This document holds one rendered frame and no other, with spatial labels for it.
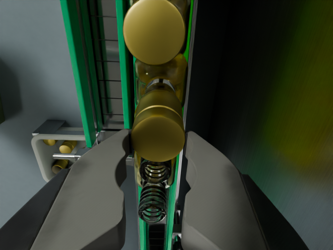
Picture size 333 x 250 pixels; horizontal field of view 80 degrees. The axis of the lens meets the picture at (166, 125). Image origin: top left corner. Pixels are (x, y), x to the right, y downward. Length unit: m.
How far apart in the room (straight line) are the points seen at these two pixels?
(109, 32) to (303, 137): 0.34
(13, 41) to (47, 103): 0.17
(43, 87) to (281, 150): 0.58
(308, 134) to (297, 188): 0.05
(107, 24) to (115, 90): 0.12
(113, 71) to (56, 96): 0.26
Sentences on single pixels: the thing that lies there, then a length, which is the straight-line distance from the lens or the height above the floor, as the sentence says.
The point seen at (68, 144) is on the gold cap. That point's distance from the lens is 0.64.
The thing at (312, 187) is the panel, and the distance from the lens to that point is 0.19.
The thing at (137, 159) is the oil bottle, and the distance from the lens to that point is 0.26.
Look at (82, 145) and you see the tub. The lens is 0.67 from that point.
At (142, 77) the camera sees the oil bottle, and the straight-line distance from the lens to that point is 0.20.
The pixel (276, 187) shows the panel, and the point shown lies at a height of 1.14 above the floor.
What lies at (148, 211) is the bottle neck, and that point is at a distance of 0.24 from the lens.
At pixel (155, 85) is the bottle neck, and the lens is 0.18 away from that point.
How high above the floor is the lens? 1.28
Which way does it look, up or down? 61 degrees down
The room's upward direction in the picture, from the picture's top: 179 degrees clockwise
